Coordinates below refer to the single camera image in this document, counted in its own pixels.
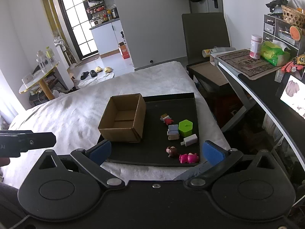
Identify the tablet screen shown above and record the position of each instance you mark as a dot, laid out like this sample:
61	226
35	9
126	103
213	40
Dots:
293	93

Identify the white kitchen cabinet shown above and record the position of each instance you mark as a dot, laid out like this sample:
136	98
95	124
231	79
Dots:
107	38

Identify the brown-haired toy figurine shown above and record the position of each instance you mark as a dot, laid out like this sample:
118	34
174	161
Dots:
172	151

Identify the white jar pink lid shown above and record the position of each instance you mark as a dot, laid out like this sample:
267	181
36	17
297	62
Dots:
255	47

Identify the printed desk mat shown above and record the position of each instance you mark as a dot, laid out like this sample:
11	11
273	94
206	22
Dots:
250	63

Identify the watermelon print round fan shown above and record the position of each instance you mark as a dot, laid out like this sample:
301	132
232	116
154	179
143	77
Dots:
295	33

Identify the green hexagonal block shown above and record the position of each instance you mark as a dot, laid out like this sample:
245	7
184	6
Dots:
185	128

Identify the black spray bottle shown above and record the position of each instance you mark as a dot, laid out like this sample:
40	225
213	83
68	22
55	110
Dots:
123	38

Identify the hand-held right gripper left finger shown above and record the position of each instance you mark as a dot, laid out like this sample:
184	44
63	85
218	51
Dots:
100	151

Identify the pink toy figurine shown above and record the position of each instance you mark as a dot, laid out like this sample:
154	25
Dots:
189	158

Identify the orange cardboard box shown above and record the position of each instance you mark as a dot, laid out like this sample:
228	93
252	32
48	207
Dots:
124	51

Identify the black slipper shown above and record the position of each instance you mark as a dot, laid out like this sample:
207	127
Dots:
92	73
84	75

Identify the black tray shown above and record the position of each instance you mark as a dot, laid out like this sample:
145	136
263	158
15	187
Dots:
152	148

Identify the blue and beige toy block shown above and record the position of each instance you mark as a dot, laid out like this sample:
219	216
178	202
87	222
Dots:
173	132

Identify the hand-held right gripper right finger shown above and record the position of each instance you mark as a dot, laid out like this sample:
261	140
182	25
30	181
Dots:
213	153

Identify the dark dragon figurine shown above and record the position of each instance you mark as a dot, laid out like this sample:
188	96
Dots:
276	3

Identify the clear plastic bottle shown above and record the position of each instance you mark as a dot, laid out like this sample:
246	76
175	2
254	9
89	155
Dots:
42	63

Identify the grey drawer organiser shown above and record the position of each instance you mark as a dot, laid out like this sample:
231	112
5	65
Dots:
281	31

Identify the round gold-edged table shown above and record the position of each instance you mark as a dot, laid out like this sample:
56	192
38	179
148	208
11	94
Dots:
39	78

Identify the red toy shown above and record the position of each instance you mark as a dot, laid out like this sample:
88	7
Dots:
291	67

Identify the yellow white tube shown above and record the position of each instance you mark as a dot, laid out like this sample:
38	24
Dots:
215	51

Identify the dark green chair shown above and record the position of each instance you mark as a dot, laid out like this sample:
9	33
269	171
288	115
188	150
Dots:
205	35

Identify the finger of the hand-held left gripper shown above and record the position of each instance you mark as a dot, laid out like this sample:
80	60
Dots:
39	140

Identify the white floor cloth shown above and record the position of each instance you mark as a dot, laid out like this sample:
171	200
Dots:
95	80

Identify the brown cardboard box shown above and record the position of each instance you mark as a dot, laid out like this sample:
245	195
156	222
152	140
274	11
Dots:
124	130

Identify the wicker basket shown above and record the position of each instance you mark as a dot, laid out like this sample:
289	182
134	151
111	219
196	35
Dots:
293	15

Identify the small red toy figurine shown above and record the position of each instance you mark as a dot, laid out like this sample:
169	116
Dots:
167	119

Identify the white charger plug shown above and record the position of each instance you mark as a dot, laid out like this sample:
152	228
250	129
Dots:
190	139

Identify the black framed glass door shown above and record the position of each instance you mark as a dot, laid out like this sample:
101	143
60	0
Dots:
77	26

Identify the black desk white edge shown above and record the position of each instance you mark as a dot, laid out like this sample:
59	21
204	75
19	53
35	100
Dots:
264	95

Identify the yellow label bottle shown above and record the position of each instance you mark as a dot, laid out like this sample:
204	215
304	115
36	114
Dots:
49	53

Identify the green tissue packet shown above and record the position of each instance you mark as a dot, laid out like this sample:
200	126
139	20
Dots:
274	53

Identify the brown cardboard board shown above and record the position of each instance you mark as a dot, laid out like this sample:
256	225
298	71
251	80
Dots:
209	74

